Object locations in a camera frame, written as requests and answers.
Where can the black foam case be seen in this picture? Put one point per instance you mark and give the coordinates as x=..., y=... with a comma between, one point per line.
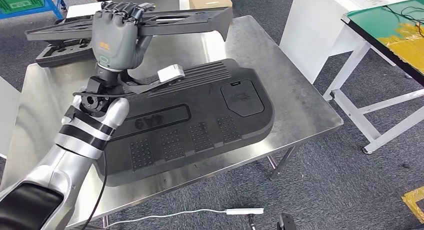
x=59, y=58

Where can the yellow floor tape patch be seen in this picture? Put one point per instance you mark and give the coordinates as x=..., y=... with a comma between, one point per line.
x=415, y=202

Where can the white power strip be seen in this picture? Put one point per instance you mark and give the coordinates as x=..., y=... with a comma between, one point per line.
x=245, y=211

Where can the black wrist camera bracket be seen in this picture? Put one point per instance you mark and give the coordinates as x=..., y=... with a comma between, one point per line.
x=139, y=86

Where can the blue cart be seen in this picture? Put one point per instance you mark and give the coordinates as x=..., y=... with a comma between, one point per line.
x=49, y=5

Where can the white board panel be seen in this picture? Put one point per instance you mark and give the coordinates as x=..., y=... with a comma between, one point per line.
x=8, y=116

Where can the black robot right foot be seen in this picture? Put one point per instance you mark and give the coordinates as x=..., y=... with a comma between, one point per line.
x=286, y=223

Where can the large black plastic panel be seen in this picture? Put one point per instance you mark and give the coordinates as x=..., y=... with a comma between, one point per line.
x=198, y=145

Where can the stainless steel workbench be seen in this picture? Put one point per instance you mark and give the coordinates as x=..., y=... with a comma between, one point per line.
x=298, y=106

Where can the white table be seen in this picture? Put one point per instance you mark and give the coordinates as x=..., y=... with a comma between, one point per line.
x=311, y=29
x=79, y=10

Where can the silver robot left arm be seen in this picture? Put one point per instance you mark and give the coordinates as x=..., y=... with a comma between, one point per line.
x=82, y=135

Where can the black plastic plate part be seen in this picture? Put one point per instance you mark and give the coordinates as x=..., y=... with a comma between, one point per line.
x=198, y=21

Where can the green top table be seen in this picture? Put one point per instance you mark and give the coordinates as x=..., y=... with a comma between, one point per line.
x=374, y=23

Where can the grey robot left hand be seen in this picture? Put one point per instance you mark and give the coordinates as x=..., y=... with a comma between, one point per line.
x=112, y=43

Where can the green plastic crate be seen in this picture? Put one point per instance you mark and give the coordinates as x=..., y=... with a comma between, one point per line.
x=20, y=1

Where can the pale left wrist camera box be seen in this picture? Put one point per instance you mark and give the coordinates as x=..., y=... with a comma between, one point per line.
x=170, y=72

